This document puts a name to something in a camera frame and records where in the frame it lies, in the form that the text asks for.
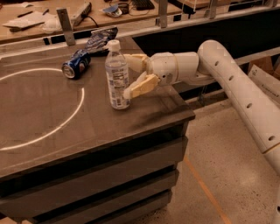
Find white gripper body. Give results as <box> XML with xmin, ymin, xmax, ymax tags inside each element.
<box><xmin>147</xmin><ymin>52</ymin><xmax>177</xmax><ymax>86</ymax></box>

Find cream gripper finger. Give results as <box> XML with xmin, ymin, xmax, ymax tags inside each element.
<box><xmin>124</xmin><ymin>53</ymin><xmax>148</xmax><ymax>73</ymax></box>
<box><xmin>123</xmin><ymin>72</ymin><xmax>159</xmax><ymax>99</ymax></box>

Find clear plastic water bottle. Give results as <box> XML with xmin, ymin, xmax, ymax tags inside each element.
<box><xmin>105</xmin><ymin>39</ymin><xmax>130</xmax><ymax>109</ymax></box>

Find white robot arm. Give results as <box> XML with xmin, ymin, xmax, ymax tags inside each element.
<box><xmin>123</xmin><ymin>40</ymin><xmax>280</xmax><ymax>174</ymax></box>

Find blue chip bag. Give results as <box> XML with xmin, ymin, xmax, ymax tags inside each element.
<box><xmin>85</xmin><ymin>26</ymin><xmax>118</xmax><ymax>53</ymax></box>

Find blue white packet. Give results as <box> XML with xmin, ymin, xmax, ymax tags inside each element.
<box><xmin>102</xmin><ymin>4</ymin><xmax>123</xmax><ymax>18</ymax></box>

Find black keyboard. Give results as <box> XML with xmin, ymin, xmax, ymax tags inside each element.
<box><xmin>131</xmin><ymin>0</ymin><xmax>155</xmax><ymax>11</ymax></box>

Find blue soda can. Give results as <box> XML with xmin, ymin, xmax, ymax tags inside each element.
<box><xmin>61</xmin><ymin>49</ymin><xmax>91</xmax><ymax>80</ymax></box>

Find white power strip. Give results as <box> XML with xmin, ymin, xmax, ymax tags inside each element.
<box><xmin>71</xmin><ymin>2</ymin><xmax>92</xmax><ymax>26</ymax></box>

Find white crumpled mask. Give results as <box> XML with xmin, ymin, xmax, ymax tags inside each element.
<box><xmin>42</xmin><ymin>17</ymin><xmax>61</xmax><ymax>33</ymax></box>

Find white cardboard box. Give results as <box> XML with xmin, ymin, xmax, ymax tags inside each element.
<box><xmin>248</xmin><ymin>65</ymin><xmax>280</xmax><ymax>105</ymax></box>

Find white papers on desk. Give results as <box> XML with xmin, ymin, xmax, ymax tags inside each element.
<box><xmin>3</xmin><ymin>11</ymin><xmax>47</xmax><ymax>28</ymax></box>

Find black pen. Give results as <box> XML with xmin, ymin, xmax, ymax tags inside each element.
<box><xmin>17</xmin><ymin>11</ymin><xmax>33</xmax><ymax>18</ymax></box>

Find metal bracket post middle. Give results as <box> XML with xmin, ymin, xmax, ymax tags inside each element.
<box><xmin>158</xmin><ymin>0</ymin><xmax>168</xmax><ymax>28</ymax></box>

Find metal bracket post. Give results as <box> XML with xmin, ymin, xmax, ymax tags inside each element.
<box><xmin>209</xmin><ymin>0</ymin><xmax>218</xmax><ymax>19</ymax></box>
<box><xmin>158</xmin><ymin>0</ymin><xmax>168</xmax><ymax>28</ymax></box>
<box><xmin>57</xmin><ymin>8</ymin><xmax>75</xmax><ymax>46</ymax></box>

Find metal bracket post right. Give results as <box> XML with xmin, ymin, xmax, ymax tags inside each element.
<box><xmin>209</xmin><ymin>0</ymin><xmax>218</xmax><ymax>19</ymax></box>

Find metal bracket post left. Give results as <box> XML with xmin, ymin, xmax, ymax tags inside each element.
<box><xmin>57</xmin><ymin>8</ymin><xmax>75</xmax><ymax>46</ymax></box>

